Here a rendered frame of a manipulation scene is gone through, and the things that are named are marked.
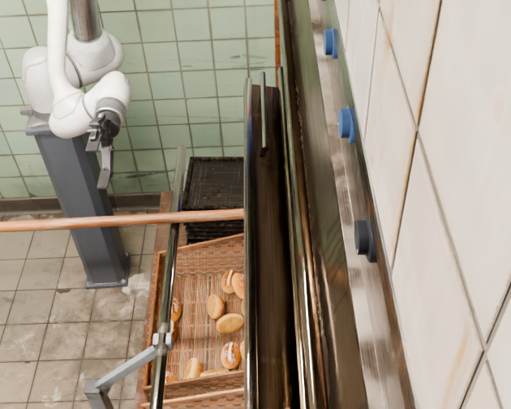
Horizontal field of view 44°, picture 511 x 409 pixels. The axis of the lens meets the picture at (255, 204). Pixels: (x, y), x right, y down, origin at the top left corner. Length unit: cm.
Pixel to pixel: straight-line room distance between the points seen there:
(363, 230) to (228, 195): 179
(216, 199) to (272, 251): 97
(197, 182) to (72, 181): 57
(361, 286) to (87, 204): 216
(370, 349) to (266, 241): 77
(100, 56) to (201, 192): 63
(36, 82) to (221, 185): 77
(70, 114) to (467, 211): 181
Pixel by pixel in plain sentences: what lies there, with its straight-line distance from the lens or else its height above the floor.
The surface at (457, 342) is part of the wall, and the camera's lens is 34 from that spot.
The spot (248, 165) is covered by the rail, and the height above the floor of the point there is 144.
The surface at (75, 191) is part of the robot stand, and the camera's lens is 275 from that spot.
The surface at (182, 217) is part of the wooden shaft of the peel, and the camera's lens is 179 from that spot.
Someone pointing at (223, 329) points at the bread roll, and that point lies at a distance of 223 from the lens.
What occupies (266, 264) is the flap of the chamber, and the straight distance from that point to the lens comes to 138.
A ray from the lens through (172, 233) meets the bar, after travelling 179.
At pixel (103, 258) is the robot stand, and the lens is 307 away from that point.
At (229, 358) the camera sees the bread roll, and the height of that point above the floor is 64.
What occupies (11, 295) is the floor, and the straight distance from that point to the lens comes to 336.
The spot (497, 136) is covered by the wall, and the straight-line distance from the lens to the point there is 27.
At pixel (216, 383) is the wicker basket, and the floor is 75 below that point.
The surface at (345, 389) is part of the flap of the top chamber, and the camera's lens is 81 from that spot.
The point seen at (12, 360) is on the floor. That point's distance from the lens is 314.
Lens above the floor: 249
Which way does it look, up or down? 46 degrees down
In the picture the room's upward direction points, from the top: 3 degrees counter-clockwise
